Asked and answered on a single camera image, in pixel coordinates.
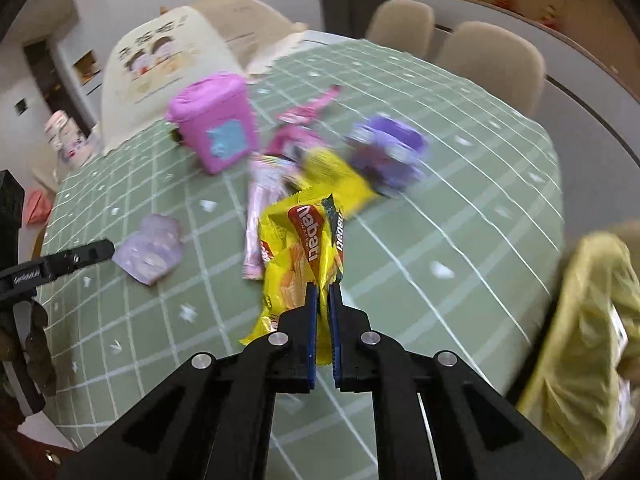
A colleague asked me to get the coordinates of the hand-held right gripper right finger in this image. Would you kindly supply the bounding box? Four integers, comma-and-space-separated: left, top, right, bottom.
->
328, 282, 586, 480

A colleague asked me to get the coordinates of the pink water bottle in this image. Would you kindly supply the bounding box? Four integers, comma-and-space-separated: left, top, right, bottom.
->
44, 109, 94, 165

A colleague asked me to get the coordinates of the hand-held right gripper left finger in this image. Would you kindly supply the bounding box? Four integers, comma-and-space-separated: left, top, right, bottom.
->
57, 282, 321, 480

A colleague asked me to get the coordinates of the long pale pink wrapper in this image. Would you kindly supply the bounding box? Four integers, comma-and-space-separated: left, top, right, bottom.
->
242, 154, 287, 282

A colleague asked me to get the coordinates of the printed beige food cover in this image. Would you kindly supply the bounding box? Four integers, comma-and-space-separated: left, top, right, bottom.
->
99, 6, 247, 155

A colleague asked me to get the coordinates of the golden yellow snack wrapper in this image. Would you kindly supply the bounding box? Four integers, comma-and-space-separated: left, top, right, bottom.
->
299, 147, 382, 217

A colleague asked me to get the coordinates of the crumpled pink wrapper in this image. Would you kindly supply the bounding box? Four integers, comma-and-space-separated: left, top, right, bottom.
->
264, 126, 322, 162

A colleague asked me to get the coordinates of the person's left hand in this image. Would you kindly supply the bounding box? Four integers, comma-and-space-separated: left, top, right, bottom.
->
24, 305, 57, 398

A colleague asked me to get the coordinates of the pink red packet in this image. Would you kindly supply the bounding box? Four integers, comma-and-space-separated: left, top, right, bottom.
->
24, 186, 54, 224

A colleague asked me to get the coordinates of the yellow plastic bag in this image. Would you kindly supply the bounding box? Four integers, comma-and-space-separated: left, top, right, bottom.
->
516, 231, 637, 479

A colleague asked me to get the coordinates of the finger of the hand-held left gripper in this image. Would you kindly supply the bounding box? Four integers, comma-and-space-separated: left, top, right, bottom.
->
0, 170, 25, 271
37, 239, 116, 282

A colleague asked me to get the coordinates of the green checked tablecloth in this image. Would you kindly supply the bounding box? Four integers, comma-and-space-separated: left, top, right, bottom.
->
37, 30, 567, 463

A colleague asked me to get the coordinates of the small purple wrapper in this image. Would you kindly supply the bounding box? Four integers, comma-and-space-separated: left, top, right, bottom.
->
112, 213, 183, 287

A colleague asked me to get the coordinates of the pink plastic container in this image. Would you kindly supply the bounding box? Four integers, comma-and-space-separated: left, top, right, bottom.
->
166, 72, 259, 174

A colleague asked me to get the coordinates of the beige chair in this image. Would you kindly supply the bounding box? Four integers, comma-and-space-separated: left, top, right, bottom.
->
366, 0, 437, 59
434, 20, 547, 119

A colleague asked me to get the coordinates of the plain beige food cover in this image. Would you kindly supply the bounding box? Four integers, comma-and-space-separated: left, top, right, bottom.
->
191, 0, 309, 77

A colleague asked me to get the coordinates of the yellow snack packet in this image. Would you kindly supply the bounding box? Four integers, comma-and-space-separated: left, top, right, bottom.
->
239, 191, 347, 367

